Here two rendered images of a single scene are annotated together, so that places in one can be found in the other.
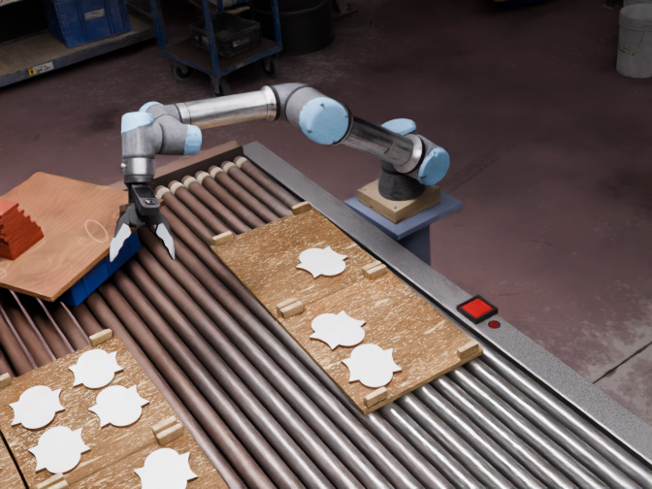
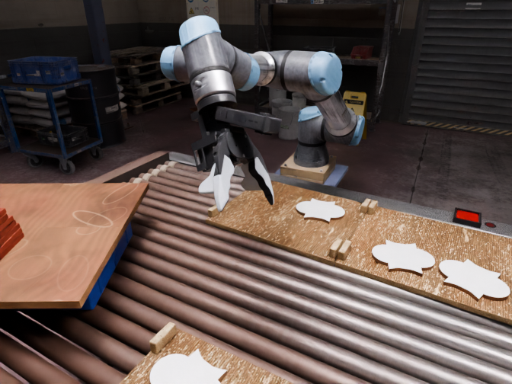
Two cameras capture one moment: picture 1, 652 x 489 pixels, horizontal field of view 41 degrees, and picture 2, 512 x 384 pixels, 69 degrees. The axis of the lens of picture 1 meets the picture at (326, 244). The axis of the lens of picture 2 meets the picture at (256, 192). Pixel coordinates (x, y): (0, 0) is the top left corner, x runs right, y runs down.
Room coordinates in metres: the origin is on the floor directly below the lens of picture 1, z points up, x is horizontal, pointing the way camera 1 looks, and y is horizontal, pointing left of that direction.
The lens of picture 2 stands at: (1.23, 0.71, 1.51)
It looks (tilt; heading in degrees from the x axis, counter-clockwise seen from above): 27 degrees down; 329
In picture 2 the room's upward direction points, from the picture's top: straight up
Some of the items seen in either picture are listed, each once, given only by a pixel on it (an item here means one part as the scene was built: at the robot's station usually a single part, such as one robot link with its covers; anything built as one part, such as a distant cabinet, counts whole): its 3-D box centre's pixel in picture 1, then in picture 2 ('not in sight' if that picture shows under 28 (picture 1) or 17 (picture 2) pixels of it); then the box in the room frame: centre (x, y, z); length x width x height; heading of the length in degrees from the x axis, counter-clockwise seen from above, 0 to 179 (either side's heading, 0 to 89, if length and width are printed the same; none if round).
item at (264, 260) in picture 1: (295, 259); (291, 213); (2.05, 0.09, 0.93); 0.41 x 0.35 x 0.02; 28
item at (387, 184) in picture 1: (401, 175); (312, 149); (2.38, -0.26, 0.97); 0.15 x 0.15 x 0.10
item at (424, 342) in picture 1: (376, 335); (431, 253); (1.68, -0.10, 0.93); 0.41 x 0.35 x 0.02; 28
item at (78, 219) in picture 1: (44, 230); (18, 231); (2.17, 0.81, 1.03); 0.50 x 0.50 x 0.02; 60
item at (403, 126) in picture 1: (399, 143); (314, 123); (2.38, -0.25, 1.09); 0.13 x 0.12 x 0.14; 27
